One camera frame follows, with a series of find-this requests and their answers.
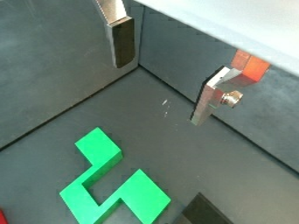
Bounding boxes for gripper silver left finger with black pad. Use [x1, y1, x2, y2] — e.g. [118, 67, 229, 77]
[93, 0, 136, 68]

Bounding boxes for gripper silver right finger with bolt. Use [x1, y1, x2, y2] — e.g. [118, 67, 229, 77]
[190, 50, 269, 125]

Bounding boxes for green bridge-shaped block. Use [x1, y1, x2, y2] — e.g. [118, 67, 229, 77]
[58, 126, 172, 224]

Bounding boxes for black angled fixture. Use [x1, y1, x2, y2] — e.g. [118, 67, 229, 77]
[172, 192, 233, 224]

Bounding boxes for red base board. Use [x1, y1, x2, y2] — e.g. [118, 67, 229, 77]
[0, 209, 7, 224]

